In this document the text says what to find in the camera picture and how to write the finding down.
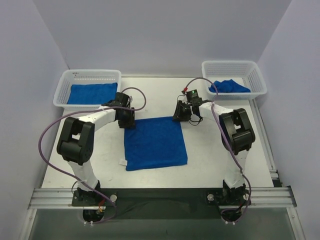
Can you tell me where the blue towel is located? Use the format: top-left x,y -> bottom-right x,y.
124,116 -> 188,172
67,82 -> 118,105

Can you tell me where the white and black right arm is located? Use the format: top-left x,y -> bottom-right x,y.
173,89 -> 256,199

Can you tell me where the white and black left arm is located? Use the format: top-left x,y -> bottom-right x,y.
57,92 -> 135,198

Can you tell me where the crumpled blue towels pile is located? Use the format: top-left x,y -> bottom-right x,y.
208,79 -> 251,93

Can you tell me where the white basket with towels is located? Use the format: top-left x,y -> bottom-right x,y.
201,60 -> 267,101

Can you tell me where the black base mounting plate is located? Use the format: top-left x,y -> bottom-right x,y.
71,186 -> 251,222

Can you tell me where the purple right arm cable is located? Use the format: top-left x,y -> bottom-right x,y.
181,77 -> 252,223

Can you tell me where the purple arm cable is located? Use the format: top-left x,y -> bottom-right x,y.
37,86 -> 147,224
181,77 -> 252,223

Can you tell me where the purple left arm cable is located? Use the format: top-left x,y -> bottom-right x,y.
37,86 -> 147,224

